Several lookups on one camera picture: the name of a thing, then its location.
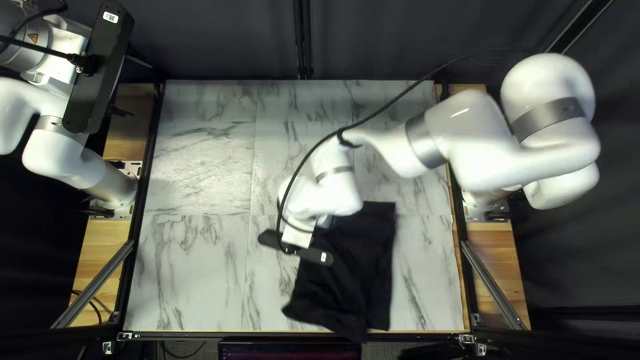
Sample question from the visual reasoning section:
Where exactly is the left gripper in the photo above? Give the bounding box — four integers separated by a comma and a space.
22, 15, 95, 99

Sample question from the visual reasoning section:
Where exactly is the laptop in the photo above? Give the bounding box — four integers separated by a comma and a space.
218, 341, 362, 360

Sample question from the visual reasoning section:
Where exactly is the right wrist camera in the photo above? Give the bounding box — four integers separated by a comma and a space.
257, 228, 335, 266

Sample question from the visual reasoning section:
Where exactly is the black frame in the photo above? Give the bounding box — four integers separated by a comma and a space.
50, 0, 640, 360

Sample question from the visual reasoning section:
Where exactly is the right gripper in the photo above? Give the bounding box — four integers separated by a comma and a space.
277, 179, 334, 233

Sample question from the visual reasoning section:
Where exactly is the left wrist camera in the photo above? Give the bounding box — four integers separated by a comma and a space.
62, 0, 135, 135

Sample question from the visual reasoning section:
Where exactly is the silver mounting plate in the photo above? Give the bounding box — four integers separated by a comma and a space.
89, 160, 144, 221
461, 191, 512, 224

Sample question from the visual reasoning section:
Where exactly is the black t-shirt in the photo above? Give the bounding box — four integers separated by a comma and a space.
281, 200, 398, 344

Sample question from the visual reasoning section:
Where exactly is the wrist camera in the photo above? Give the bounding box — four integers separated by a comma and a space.
62, 0, 135, 135
257, 228, 335, 266

